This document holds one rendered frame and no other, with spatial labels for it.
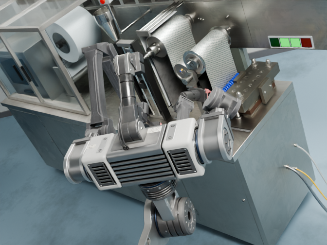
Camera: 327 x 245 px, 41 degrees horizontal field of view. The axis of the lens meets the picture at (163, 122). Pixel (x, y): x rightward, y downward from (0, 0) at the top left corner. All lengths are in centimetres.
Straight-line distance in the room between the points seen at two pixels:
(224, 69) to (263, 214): 86
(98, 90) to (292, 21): 109
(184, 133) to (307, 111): 260
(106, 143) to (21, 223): 275
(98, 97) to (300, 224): 174
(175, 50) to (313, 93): 187
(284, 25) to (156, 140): 121
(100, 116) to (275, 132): 114
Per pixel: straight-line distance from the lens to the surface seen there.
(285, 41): 242
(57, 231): 384
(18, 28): 310
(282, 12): 234
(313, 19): 229
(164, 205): 156
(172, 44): 250
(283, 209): 279
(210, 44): 240
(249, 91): 239
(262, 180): 249
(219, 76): 246
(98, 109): 174
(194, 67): 236
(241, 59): 266
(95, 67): 179
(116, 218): 359
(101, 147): 149
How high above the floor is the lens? 229
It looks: 32 degrees down
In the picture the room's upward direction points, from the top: 24 degrees counter-clockwise
